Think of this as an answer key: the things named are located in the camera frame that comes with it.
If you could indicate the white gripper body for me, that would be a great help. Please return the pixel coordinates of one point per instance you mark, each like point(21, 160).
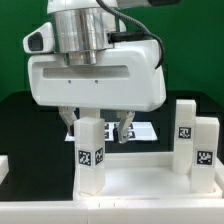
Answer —
point(125, 77)

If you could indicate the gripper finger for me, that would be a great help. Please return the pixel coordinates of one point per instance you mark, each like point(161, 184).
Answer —
point(121, 132)
point(68, 116)

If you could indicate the white desk top tray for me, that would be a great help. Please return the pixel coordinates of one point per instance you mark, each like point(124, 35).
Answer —
point(135, 176)

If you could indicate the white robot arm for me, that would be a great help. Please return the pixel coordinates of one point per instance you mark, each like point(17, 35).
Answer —
point(91, 56)

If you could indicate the white flat base plate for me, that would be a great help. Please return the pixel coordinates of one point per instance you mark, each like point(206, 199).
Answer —
point(142, 131)

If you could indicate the white front rail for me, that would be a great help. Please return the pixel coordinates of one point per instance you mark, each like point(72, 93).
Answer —
point(167, 211)

